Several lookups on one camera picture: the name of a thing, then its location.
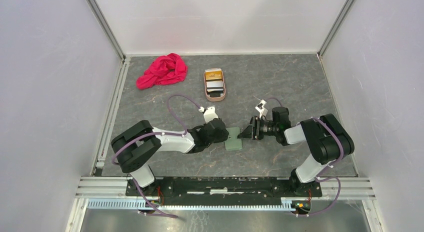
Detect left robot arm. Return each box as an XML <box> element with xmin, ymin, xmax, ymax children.
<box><xmin>110</xmin><ymin>118</ymin><xmax>229</xmax><ymax>196</ymax></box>

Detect white slotted cable duct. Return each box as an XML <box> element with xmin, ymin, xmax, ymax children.
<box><xmin>87</xmin><ymin>198</ymin><xmax>295</xmax><ymax>212</ymax></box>

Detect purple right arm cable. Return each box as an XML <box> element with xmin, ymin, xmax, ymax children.
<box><xmin>264</xmin><ymin>97</ymin><xmax>345</xmax><ymax>218</ymax></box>

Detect silver card in tray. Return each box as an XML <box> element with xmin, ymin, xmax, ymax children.
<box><xmin>205</xmin><ymin>80</ymin><xmax>224</xmax><ymax>92</ymax></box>

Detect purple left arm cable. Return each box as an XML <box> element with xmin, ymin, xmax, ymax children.
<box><xmin>110</xmin><ymin>93</ymin><xmax>206</xmax><ymax>219</ymax></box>

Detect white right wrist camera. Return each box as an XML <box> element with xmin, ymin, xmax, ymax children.
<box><xmin>255</xmin><ymin>99</ymin><xmax>268</xmax><ymax>118</ymax></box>

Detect gold card in tray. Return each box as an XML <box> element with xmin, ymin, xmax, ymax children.
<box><xmin>204</xmin><ymin>70</ymin><xmax>223</xmax><ymax>81</ymax></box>

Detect red crumpled cloth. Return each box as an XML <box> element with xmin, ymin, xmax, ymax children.
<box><xmin>135</xmin><ymin>53</ymin><xmax>188</xmax><ymax>90</ymax></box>

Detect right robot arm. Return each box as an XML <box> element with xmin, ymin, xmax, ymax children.
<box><xmin>237</xmin><ymin>106</ymin><xmax>355</xmax><ymax>196</ymax></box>

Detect pink oval tray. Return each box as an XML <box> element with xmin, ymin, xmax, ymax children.
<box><xmin>203</xmin><ymin>68</ymin><xmax>227</xmax><ymax>102</ymax></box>

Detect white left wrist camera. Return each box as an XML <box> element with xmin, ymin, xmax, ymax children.
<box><xmin>198</xmin><ymin>106</ymin><xmax>219</xmax><ymax>124</ymax></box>

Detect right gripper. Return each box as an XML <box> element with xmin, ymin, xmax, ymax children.
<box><xmin>237</xmin><ymin>116</ymin><xmax>278</xmax><ymax>141</ymax></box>

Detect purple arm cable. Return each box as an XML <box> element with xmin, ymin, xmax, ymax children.
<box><xmin>264</xmin><ymin>97</ymin><xmax>345</xmax><ymax>218</ymax></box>
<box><xmin>110</xmin><ymin>93</ymin><xmax>206</xmax><ymax>219</ymax></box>

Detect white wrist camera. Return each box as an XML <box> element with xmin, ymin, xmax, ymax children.
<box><xmin>255</xmin><ymin>99</ymin><xmax>268</xmax><ymax>118</ymax></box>
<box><xmin>198</xmin><ymin>106</ymin><xmax>219</xmax><ymax>124</ymax></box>

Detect green card holder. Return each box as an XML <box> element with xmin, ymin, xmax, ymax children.
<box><xmin>224</xmin><ymin>127</ymin><xmax>243</xmax><ymax>151</ymax></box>

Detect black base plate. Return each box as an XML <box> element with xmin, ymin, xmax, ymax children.
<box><xmin>142</xmin><ymin>176</ymin><xmax>323</xmax><ymax>206</ymax></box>

